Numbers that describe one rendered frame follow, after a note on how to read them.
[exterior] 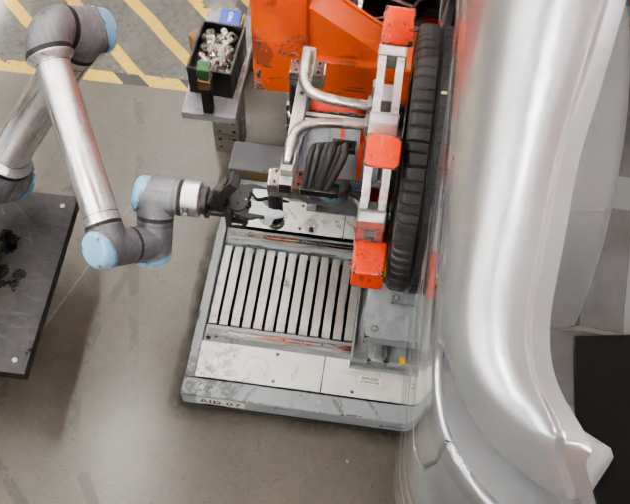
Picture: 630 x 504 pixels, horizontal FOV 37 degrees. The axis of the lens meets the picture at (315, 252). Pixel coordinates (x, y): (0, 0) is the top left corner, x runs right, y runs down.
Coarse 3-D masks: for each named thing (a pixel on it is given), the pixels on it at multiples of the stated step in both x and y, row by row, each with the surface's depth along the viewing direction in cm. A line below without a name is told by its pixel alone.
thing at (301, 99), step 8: (312, 64) 235; (312, 72) 235; (296, 88) 231; (296, 96) 229; (304, 96) 229; (296, 104) 228; (304, 104) 228; (296, 112) 227; (304, 112) 227; (296, 120) 226; (296, 144) 222; (296, 152) 221; (296, 160) 222; (280, 176) 218; (280, 184) 216; (288, 184) 216; (288, 192) 219
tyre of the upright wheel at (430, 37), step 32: (448, 32) 219; (416, 64) 211; (448, 64) 209; (416, 96) 206; (416, 128) 204; (416, 160) 204; (416, 192) 206; (416, 224) 208; (416, 256) 215; (416, 288) 226
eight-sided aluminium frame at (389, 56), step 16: (384, 48) 219; (400, 48) 219; (384, 64) 217; (400, 64) 217; (384, 80) 247; (400, 80) 214; (400, 96) 212; (384, 112) 209; (368, 128) 209; (384, 128) 208; (368, 176) 211; (384, 176) 211; (368, 192) 212; (384, 192) 212; (368, 208) 213; (384, 208) 213; (368, 224) 215; (384, 224) 215; (368, 240) 250
